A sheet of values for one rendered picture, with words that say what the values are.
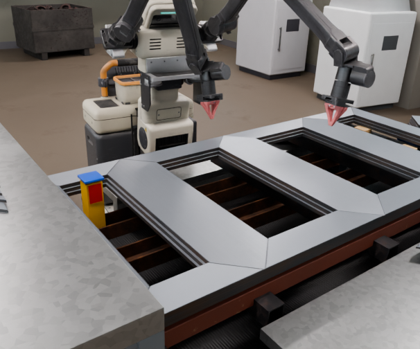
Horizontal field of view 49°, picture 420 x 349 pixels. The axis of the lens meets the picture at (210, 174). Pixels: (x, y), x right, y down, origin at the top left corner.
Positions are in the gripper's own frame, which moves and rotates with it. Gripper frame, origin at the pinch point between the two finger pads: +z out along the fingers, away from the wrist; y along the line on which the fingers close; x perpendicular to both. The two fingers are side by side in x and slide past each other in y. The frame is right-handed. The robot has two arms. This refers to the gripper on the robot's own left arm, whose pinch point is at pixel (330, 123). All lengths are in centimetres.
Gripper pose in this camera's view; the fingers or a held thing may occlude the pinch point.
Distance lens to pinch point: 164.4
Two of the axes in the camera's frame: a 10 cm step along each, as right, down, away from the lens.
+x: -5.9, -3.4, 7.3
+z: -2.0, 9.4, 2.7
